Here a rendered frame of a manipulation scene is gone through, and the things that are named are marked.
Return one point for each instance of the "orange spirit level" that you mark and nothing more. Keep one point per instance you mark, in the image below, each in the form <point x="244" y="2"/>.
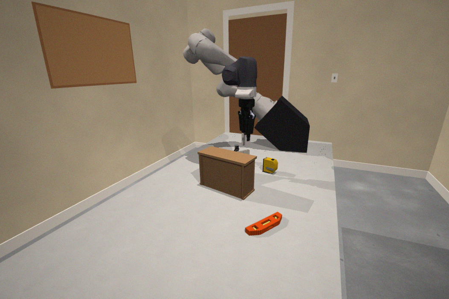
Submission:
<point x="264" y="225"/>

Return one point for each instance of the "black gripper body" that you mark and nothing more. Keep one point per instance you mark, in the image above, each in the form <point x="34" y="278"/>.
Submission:
<point x="247" y="105"/>

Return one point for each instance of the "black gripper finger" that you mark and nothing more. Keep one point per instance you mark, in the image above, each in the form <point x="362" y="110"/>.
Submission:
<point x="242" y="126"/>
<point x="249" y="125"/>

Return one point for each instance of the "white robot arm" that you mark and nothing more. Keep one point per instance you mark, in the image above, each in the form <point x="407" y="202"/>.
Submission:
<point x="238" y="75"/>

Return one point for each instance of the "yellow tape measure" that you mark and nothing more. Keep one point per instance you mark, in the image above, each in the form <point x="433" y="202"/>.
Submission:
<point x="269" y="165"/>

